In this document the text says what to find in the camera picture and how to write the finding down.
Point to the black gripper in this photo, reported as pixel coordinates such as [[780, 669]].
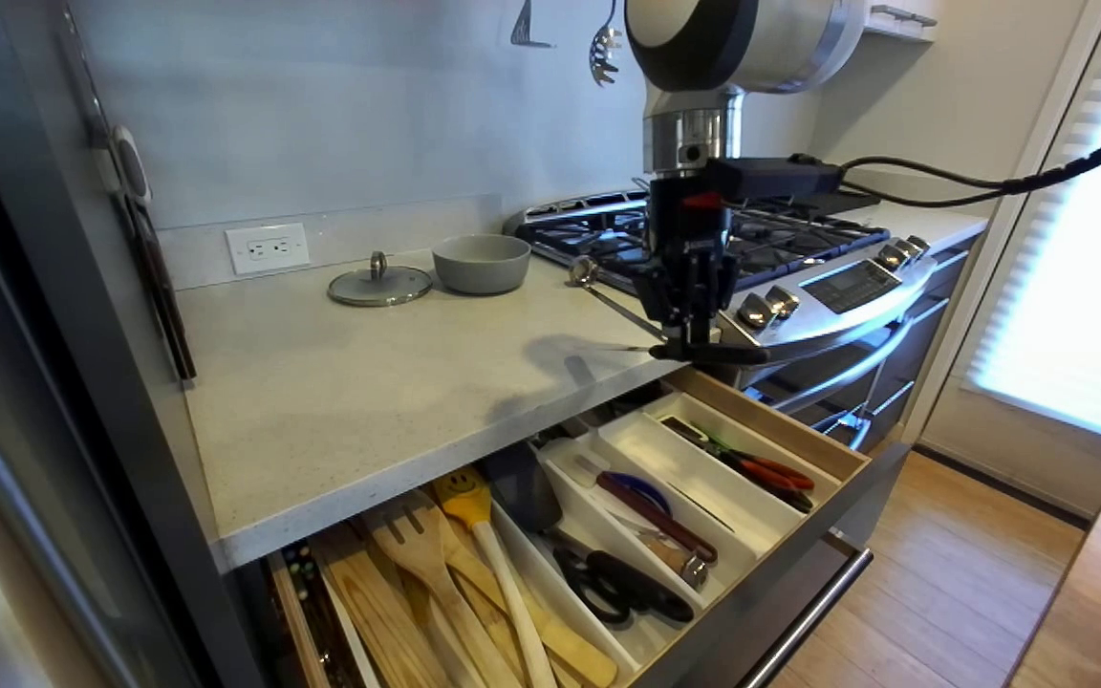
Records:
[[690, 233]]

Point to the white plastic drawer organiser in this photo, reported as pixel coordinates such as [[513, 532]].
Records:
[[715, 492]]

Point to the grey wooden kitchen drawer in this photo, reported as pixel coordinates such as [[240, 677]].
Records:
[[806, 575]]

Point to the silver stove knob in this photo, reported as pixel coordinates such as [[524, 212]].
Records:
[[756, 315], [894, 256], [780, 305], [917, 246]]

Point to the long steel ladle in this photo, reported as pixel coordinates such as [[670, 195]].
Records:
[[579, 272]]

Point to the green plastic tool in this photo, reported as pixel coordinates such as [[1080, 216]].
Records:
[[698, 438]]

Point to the stainless gas stove range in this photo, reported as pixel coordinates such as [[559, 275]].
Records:
[[849, 289]]

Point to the blue white can opener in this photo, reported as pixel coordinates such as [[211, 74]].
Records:
[[633, 486]]

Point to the grey ceramic bowl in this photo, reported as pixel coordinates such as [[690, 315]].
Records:
[[480, 268]]

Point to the hanging slotted steel spoon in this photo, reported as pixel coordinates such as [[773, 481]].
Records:
[[606, 58]]

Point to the black kitchen scissors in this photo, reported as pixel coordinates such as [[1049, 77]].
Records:
[[588, 584]]

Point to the steel pot lid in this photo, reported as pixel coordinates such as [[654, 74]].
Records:
[[379, 286]]

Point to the slotted wooden spatula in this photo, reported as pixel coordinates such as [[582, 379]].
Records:
[[412, 539]]

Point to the wooden spoon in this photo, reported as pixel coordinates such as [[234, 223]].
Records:
[[573, 650]]

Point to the wooden turner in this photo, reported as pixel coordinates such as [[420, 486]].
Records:
[[373, 614]]

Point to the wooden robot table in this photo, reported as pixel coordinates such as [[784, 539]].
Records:
[[1100, 614]]

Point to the stainless steel fridge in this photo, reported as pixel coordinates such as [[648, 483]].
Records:
[[17, 444]]

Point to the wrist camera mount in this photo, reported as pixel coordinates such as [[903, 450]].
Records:
[[773, 176]]

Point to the white wall cabinet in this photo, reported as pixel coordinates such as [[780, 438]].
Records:
[[903, 18]]

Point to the white wall outlet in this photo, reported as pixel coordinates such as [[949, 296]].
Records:
[[268, 251]]

